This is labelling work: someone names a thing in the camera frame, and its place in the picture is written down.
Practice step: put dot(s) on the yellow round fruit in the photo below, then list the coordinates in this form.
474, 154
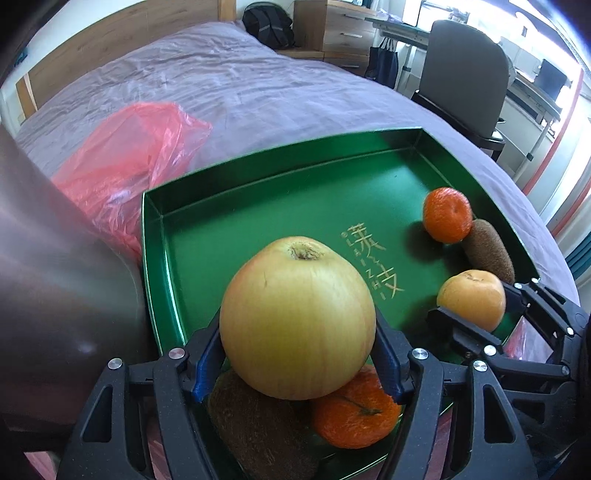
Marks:
471, 300

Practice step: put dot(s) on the bed with purple sheet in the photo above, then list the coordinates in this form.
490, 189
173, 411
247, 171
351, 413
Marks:
277, 83

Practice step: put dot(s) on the orange tangerine with leaf stem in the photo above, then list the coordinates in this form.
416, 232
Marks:
355, 417

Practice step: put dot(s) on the wooden headboard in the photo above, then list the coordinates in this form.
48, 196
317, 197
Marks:
92, 46

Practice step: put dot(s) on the black backpack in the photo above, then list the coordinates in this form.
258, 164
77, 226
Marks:
268, 25

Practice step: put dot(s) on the grey office chair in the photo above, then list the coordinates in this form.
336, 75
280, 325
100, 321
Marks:
461, 74

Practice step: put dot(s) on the brown kiwi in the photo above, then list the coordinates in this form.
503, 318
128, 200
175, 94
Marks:
489, 251
258, 429

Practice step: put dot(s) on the brown and black kettle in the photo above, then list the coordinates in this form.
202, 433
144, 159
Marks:
55, 286

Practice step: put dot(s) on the pink plastic sheet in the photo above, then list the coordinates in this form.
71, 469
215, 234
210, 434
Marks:
129, 152

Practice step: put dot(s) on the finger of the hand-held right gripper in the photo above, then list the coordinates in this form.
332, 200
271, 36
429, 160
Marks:
466, 330
549, 309

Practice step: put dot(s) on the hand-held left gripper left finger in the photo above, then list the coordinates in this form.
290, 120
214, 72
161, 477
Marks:
203, 364

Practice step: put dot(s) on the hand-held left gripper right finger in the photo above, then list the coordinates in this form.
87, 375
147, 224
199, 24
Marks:
385, 369

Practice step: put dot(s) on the large yellow apple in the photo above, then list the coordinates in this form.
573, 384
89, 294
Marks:
295, 323

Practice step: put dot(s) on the dark blue bag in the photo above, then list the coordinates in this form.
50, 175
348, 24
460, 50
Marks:
383, 62

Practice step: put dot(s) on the green tray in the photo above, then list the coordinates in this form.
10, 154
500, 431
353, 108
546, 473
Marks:
277, 207

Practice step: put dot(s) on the wooden dresser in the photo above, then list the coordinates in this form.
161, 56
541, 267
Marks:
337, 32

